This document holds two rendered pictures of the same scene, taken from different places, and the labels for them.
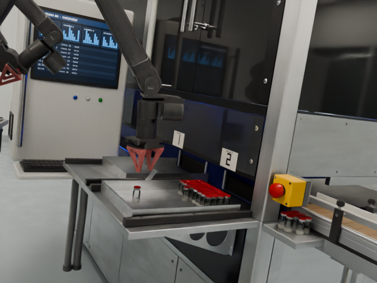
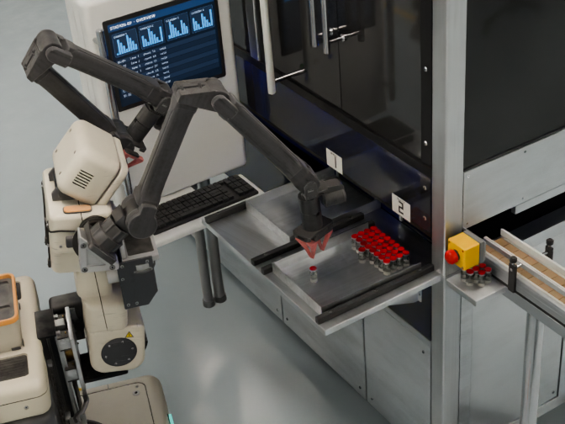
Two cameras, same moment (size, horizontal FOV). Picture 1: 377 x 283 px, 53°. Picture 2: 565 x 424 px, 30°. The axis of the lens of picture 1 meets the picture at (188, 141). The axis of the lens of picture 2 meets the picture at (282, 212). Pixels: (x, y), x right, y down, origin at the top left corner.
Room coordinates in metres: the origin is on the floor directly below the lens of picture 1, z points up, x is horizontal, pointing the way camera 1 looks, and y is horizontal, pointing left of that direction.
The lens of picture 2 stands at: (-1.35, 0.11, 2.71)
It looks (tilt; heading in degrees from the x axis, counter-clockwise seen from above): 33 degrees down; 2
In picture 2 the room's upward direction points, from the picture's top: 5 degrees counter-clockwise
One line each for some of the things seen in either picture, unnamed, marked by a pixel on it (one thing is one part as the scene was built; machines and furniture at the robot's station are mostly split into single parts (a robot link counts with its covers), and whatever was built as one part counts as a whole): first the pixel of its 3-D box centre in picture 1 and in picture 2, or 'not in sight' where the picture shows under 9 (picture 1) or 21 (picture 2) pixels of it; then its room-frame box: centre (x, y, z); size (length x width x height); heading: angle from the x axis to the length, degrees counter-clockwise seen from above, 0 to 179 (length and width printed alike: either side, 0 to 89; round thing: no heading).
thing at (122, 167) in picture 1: (154, 168); (313, 204); (1.45, 0.12, 0.90); 0.34 x 0.26 x 0.04; 122
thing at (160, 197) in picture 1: (169, 197); (345, 267); (1.10, 0.03, 0.90); 0.34 x 0.26 x 0.04; 121
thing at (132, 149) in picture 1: (142, 155); (313, 241); (1.06, 0.12, 1.02); 0.07 x 0.07 x 0.09; 46
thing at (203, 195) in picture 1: (194, 194); (370, 254); (1.14, -0.04, 0.91); 0.18 x 0.02 x 0.05; 31
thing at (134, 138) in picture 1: (146, 131); (312, 219); (1.06, 0.12, 1.09); 0.10 x 0.07 x 0.07; 136
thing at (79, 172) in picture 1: (156, 188); (325, 242); (1.27, 0.09, 0.87); 0.70 x 0.48 x 0.02; 32
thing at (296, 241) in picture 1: (296, 233); (479, 283); (1.02, -0.34, 0.87); 0.14 x 0.13 x 0.02; 122
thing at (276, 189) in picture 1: (277, 190); (452, 256); (0.98, -0.25, 1.00); 0.04 x 0.04 x 0.04; 32
